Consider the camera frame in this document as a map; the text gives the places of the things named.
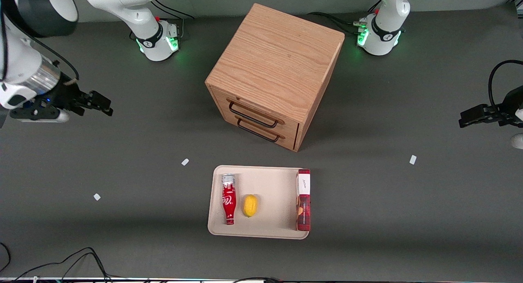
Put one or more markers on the wooden drawer cabinet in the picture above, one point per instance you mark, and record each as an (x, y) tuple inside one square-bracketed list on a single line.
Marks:
[(278, 58)]

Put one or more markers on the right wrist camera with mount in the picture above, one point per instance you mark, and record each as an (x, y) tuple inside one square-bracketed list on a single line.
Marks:
[(39, 113)]

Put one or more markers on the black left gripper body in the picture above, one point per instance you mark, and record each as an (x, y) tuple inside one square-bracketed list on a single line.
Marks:
[(510, 104)]

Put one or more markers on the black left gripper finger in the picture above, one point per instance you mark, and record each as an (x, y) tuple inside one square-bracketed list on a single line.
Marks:
[(476, 109), (474, 120)]

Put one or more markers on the red cookie box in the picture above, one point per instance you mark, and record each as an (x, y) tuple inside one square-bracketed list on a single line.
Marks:
[(303, 201)]

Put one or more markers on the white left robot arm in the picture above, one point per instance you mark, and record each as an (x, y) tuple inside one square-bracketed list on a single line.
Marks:
[(386, 29)]

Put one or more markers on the yellow lemon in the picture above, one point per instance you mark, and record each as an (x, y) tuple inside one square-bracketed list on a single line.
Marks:
[(250, 205)]

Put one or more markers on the beige plastic tray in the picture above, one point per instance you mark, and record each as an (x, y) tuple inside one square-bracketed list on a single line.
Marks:
[(273, 193)]

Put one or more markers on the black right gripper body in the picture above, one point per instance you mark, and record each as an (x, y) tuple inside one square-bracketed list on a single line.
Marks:
[(67, 94)]

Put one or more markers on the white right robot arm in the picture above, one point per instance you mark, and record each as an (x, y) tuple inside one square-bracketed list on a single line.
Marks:
[(130, 9)]

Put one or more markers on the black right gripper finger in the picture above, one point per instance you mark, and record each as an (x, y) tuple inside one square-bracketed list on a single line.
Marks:
[(100, 99), (98, 109)]

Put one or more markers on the red coke bottle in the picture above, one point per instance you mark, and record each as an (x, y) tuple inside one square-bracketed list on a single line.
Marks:
[(228, 199)]

